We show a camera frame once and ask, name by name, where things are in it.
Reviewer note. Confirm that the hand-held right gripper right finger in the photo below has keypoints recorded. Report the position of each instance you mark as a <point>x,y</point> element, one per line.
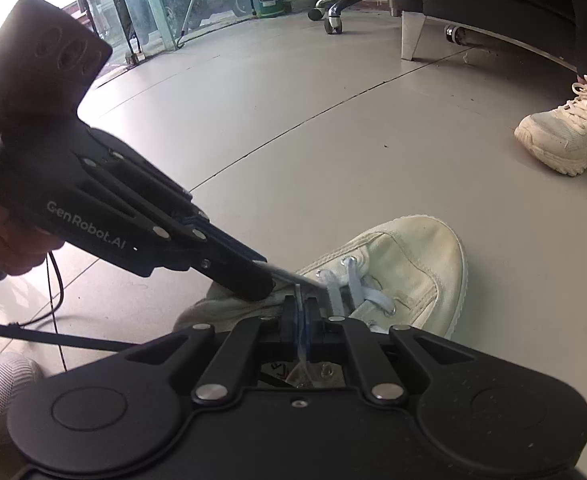
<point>314,332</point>

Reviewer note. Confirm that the light blue shoelace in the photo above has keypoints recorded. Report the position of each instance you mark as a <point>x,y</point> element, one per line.
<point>373,300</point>

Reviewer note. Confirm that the person's left hand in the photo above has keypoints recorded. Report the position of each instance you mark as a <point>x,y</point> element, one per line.
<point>18,252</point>

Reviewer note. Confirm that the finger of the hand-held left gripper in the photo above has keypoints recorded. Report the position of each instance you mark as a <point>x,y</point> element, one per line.
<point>223,240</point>
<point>243,282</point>

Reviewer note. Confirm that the white canvas shoe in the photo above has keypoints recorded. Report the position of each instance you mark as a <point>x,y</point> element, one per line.
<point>413,260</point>

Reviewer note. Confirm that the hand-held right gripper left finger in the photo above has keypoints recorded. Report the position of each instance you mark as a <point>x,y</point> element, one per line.
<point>289,327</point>

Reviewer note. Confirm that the glass partition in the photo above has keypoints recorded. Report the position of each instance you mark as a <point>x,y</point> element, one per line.
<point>143,15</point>

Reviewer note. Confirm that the grey mesh sneaker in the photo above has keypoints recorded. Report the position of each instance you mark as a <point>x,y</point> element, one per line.
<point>3,385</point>

